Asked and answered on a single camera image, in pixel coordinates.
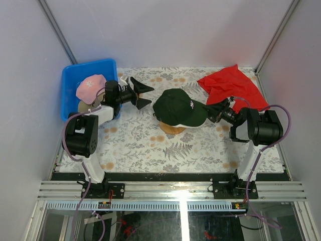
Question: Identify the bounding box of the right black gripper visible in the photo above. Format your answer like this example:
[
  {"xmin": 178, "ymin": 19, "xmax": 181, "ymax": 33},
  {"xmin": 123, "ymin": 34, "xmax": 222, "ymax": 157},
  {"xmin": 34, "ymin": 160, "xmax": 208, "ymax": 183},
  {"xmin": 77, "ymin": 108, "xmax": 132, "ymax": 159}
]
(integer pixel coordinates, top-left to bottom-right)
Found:
[{"xmin": 202, "ymin": 98, "xmax": 239, "ymax": 127}]

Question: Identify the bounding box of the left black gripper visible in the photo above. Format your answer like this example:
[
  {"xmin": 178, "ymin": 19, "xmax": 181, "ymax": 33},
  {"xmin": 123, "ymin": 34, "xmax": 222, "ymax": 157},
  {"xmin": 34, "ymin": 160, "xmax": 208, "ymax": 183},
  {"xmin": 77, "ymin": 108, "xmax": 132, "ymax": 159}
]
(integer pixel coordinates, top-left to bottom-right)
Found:
[{"xmin": 115, "ymin": 77, "xmax": 153, "ymax": 108}]

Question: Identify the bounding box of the red cloth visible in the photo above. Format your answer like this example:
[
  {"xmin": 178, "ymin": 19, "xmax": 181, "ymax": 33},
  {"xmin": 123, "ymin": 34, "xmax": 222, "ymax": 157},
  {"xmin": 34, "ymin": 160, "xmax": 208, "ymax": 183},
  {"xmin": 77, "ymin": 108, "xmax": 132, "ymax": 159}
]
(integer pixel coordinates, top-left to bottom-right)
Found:
[{"xmin": 198, "ymin": 65, "xmax": 268, "ymax": 112}]

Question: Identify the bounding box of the dark green cap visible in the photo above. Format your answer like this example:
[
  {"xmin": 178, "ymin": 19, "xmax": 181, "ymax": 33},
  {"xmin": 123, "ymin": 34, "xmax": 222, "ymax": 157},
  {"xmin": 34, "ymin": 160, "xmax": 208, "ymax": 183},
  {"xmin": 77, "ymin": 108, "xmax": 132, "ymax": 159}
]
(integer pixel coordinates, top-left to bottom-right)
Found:
[{"xmin": 152, "ymin": 88, "xmax": 207, "ymax": 124}]

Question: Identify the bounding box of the wooden hat stand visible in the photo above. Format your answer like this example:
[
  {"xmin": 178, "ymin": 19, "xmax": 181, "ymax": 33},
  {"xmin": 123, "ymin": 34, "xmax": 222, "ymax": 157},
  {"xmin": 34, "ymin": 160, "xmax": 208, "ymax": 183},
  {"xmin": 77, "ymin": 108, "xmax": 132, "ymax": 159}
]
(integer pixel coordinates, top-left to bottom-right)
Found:
[{"xmin": 159, "ymin": 122, "xmax": 186, "ymax": 135}]

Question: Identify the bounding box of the khaki cap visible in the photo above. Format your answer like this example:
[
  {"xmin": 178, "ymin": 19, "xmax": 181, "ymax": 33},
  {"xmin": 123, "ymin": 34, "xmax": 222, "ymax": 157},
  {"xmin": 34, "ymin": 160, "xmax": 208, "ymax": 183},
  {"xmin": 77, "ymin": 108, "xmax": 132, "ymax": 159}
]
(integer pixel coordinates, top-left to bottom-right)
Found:
[{"xmin": 78, "ymin": 93, "xmax": 104, "ymax": 112}]

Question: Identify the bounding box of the white cap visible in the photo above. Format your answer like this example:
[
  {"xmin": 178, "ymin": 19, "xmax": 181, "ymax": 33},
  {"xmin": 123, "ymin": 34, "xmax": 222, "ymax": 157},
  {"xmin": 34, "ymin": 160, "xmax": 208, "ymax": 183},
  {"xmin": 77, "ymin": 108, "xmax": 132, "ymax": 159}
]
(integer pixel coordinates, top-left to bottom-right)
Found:
[{"xmin": 156, "ymin": 117, "xmax": 205, "ymax": 129}]

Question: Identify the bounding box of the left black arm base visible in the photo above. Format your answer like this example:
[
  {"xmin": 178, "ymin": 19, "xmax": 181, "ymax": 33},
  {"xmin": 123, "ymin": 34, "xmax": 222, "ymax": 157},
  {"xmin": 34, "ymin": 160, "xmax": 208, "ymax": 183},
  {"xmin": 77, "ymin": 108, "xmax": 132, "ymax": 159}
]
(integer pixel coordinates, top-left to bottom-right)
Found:
[{"xmin": 85, "ymin": 180, "xmax": 125, "ymax": 200}]

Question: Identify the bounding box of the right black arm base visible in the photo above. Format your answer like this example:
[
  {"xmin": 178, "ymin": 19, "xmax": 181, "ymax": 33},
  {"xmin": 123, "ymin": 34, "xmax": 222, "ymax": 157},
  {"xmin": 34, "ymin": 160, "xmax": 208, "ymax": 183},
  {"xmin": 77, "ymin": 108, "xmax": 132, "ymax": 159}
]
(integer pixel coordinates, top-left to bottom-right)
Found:
[{"xmin": 212, "ymin": 176, "xmax": 258, "ymax": 199}]

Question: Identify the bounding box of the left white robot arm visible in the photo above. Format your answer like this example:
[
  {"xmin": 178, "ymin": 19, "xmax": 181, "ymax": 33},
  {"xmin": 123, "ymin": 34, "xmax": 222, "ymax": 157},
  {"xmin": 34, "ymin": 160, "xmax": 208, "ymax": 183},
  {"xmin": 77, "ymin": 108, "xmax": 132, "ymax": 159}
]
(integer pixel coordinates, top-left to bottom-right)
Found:
[{"xmin": 62, "ymin": 75, "xmax": 154, "ymax": 198}]

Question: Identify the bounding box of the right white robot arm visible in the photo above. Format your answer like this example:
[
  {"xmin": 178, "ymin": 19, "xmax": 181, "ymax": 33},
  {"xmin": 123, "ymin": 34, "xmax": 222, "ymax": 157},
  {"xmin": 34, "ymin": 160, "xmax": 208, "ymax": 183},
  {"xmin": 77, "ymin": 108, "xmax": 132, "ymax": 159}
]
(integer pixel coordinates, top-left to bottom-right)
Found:
[{"xmin": 206, "ymin": 99, "xmax": 287, "ymax": 198}]

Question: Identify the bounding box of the floral table mat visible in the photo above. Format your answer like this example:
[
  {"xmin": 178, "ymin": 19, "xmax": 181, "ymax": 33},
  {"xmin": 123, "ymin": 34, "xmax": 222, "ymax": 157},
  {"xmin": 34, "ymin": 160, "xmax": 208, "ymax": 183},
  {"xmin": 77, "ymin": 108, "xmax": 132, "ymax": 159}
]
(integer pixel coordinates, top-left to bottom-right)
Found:
[{"xmin": 59, "ymin": 66, "xmax": 286, "ymax": 174}]

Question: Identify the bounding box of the blue plastic bin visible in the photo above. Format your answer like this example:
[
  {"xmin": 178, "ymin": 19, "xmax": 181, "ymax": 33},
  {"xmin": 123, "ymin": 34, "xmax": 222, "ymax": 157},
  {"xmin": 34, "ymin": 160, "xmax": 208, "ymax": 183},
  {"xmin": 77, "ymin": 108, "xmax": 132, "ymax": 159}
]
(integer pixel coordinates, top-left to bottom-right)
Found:
[{"xmin": 61, "ymin": 58, "xmax": 118, "ymax": 122}]

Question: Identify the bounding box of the pink cap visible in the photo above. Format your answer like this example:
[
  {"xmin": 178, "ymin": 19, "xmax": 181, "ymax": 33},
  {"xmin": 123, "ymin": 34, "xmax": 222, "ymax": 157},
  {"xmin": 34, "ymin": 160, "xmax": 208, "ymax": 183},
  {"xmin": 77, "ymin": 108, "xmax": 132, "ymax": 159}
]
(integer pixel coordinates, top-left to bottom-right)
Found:
[{"xmin": 76, "ymin": 74, "xmax": 106, "ymax": 104}]

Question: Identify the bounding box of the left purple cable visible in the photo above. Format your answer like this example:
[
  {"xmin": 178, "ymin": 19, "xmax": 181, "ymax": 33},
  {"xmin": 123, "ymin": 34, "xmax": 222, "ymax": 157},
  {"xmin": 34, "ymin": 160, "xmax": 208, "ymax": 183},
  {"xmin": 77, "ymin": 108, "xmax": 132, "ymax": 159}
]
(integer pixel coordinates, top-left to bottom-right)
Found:
[{"xmin": 62, "ymin": 86, "xmax": 108, "ymax": 241}]

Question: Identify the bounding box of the purple cable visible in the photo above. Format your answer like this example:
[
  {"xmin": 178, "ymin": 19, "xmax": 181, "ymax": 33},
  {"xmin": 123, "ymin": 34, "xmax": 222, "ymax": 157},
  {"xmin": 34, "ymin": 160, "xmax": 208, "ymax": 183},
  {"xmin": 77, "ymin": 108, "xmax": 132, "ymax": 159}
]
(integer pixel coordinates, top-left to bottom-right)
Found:
[
  {"xmin": 62, "ymin": 86, "xmax": 108, "ymax": 241},
  {"xmin": 230, "ymin": 96, "xmax": 293, "ymax": 230}
]

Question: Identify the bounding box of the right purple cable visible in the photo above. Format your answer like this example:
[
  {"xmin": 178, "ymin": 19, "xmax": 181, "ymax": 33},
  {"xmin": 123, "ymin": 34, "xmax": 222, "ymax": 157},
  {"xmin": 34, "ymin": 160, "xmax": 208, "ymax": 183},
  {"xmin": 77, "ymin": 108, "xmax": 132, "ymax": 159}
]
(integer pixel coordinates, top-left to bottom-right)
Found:
[{"xmin": 230, "ymin": 96, "xmax": 293, "ymax": 230}]

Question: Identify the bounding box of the aluminium rail frame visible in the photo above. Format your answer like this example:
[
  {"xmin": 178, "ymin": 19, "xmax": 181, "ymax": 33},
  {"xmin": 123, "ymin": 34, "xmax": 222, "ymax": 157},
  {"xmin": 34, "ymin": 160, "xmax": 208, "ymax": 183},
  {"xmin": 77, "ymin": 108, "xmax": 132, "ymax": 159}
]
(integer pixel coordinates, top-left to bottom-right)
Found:
[{"xmin": 25, "ymin": 173, "xmax": 320, "ymax": 240}]

